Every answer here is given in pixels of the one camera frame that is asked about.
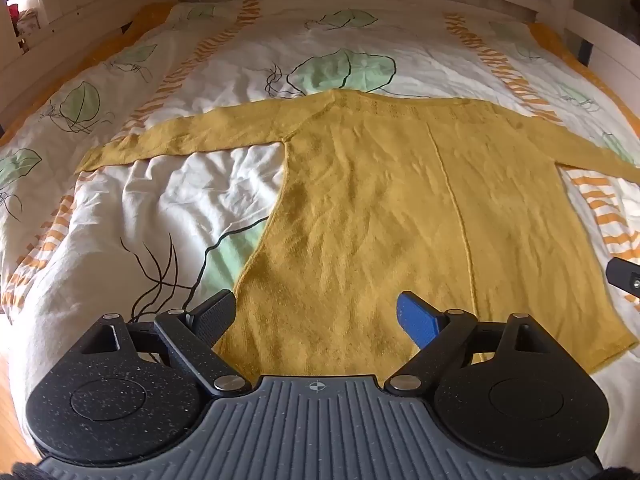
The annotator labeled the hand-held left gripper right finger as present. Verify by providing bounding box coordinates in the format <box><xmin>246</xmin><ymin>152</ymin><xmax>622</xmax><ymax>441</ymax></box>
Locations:
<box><xmin>384</xmin><ymin>291</ymin><xmax>549</xmax><ymax>394</ymax></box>

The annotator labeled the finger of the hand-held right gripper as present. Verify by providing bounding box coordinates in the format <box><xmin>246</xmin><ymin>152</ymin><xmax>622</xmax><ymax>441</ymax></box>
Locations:
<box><xmin>605</xmin><ymin>257</ymin><xmax>640</xmax><ymax>307</ymax></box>

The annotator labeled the white leaf print duvet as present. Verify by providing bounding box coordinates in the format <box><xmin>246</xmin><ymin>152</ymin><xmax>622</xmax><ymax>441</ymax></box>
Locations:
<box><xmin>0</xmin><ymin>0</ymin><xmax>640</xmax><ymax>411</ymax></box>

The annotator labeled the yellow knit sweater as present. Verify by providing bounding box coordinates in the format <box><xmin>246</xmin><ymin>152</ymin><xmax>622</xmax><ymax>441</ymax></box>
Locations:
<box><xmin>76</xmin><ymin>88</ymin><xmax>640</xmax><ymax>375</ymax></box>

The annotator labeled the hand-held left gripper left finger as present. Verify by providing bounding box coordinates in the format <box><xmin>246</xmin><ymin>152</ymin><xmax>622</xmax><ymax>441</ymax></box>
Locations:
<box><xmin>81</xmin><ymin>289</ymin><xmax>252</xmax><ymax>394</ymax></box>

